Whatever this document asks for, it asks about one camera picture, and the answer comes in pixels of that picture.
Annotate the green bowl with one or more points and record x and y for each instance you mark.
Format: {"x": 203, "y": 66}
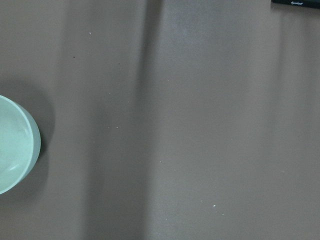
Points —
{"x": 20, "y": 143}

